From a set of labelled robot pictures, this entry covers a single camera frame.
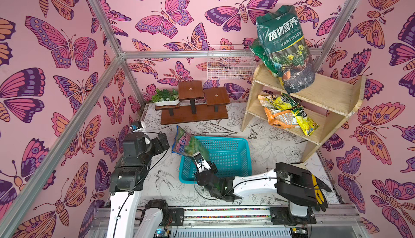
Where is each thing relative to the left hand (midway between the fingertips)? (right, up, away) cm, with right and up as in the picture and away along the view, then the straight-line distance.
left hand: (157, 135), depth 69 cm
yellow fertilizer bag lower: (+69, +4, +7) cm, 69 cm away
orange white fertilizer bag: (+57, +7, +5) cm, 57 cm away
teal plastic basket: (+35, -15, +25) cm, 46 cm away
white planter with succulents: (-4, +20, +25) cm, 32 cm away
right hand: (+16, -15, +9) cm, 23 cm away
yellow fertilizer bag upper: (+59, +16, +12) cm, 62 cm away
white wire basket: (+36, +40, +25) cm, 60 cm away
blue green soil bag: (+11, -6, +10) cm, 16 cm away
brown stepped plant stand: (+13, +17, +41) cm, 46 cm away
